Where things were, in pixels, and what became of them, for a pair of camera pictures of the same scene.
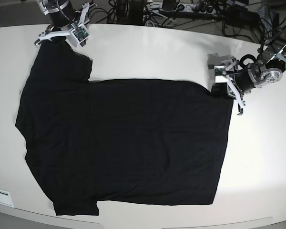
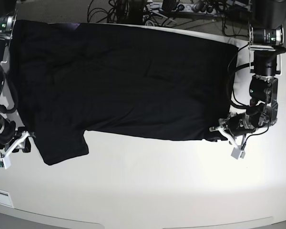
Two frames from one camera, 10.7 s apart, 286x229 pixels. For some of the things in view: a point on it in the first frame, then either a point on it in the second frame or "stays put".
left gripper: (76, 35) -> (22, 142)
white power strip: (183, 8) stays put
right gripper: (224, 87) -> (234, 125)
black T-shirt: (123, 142) -> (72, 78)
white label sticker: (1, 196) stays put
